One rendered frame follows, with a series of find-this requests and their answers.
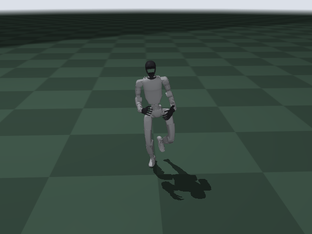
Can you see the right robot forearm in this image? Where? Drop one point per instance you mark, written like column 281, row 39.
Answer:
column 138, row 105

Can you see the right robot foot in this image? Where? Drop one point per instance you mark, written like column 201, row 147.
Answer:
column 152, row 162

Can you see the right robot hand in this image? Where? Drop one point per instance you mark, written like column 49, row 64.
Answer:
column 144, row 110

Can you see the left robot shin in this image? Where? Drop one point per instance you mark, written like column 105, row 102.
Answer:
column 164, row 141

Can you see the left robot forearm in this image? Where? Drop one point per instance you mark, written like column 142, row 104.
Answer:
column 172, row 101

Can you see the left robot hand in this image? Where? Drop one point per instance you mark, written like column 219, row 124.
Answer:
column 169, row 114

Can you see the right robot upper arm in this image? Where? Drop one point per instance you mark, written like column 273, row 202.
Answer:
column 139, row 84

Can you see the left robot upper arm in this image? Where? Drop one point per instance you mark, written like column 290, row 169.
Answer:
column 166, row 84

